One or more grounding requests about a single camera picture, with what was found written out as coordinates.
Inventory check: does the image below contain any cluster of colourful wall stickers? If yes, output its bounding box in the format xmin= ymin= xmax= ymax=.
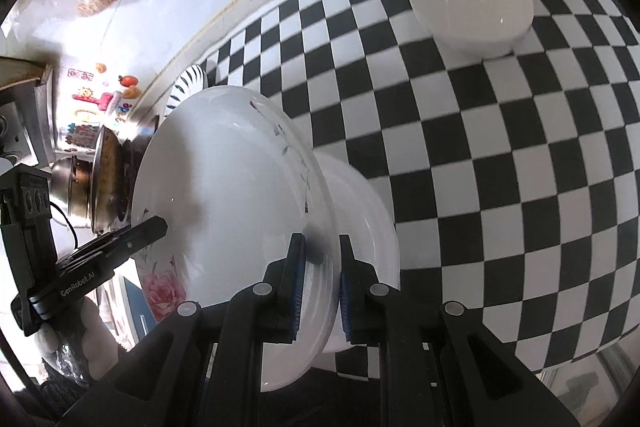
xmin=54 ymin=62 xmax=142 ymax=154

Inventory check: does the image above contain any white floral plate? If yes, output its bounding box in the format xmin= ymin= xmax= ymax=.
xmin=130 ymin=87 xmax=337 ymax=395

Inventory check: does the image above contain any plain white bowl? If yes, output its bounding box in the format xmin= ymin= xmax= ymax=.
xmin=408 ymin=0 xmax=535 ymax=59

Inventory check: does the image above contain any black cable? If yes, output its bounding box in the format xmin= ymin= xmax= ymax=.
xmin=49 ymin=202 xmax=80 ymax=254

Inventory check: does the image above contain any black striped white plate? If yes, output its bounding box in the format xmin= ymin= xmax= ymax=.
xmin=166 ymin=64 xmax=209 ymax=114

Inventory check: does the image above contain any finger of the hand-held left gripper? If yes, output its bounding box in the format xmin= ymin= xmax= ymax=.
xmin=54 ymin=215 xmax=169 ymax=278

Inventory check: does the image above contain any person's left hand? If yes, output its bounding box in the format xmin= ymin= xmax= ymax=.
xmin=37 ymin=296 xmax=120 ymax=383

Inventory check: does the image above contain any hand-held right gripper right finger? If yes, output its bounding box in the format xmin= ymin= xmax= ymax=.
xmin=338 ymin=234 xmax=582 ymax=427

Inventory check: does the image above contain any black and white checkered mat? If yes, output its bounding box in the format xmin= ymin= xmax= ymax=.
xmin=200 ymin=0 xmax=640 ymax=383

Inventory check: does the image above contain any plain white plate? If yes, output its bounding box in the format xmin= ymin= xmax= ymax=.
xmin=315 ymin=153 xmax=402 ymax=355

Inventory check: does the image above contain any metal pot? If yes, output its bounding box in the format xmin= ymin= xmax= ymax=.
xmin=49 ymin=156 xmax=97 ymax=220

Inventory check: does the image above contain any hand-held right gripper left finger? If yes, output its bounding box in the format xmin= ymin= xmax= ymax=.
xmin=102 ymin=233 xmax=307 ymax=427

